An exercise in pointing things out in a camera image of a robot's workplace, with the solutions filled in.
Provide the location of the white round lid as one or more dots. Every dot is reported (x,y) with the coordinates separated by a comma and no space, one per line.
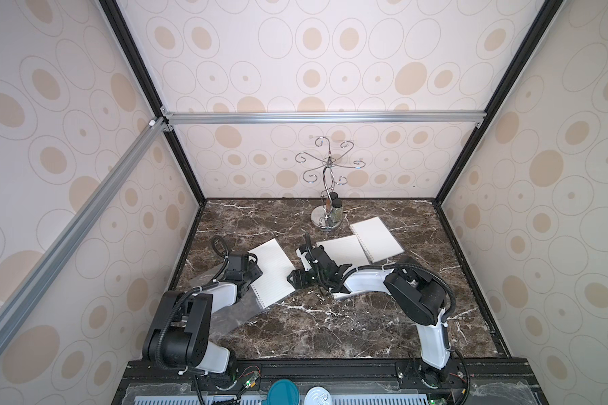
(318,396)

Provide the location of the teal round lid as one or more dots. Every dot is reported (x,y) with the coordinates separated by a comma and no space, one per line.
(283,392)

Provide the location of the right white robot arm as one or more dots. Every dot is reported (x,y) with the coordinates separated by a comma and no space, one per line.
(421,294)

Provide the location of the green spice bottle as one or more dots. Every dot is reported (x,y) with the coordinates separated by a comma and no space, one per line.
(336,212)

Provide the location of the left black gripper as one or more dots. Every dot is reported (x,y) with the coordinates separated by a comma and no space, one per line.
(254,268)

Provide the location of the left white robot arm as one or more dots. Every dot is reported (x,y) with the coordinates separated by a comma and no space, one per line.
(178,338)

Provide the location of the chrome hook stand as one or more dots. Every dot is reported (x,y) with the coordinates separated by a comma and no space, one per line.
(324,170)

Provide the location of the horizontal aluminium rail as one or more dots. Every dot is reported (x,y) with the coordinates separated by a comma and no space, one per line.
(333,117)

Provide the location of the spiral notebook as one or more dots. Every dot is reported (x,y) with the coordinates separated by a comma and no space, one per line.
(271,288)
(345,250)
(376,239)

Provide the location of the brown spice bottle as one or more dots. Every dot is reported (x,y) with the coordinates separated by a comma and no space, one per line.
(332,195)

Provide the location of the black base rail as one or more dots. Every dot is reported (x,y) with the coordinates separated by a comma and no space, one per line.
(363,381)

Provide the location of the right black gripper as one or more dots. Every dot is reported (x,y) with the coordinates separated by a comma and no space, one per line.
(306,276)

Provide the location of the left diagonal aluminium rail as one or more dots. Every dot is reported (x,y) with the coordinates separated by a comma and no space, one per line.
(30,291)

